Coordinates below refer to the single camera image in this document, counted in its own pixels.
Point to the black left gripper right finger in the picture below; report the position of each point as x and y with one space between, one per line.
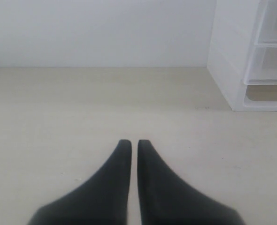
166 199

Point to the white plastic drawer cabinet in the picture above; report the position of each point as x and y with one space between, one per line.
242 56

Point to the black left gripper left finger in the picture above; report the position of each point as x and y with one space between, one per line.
101 200

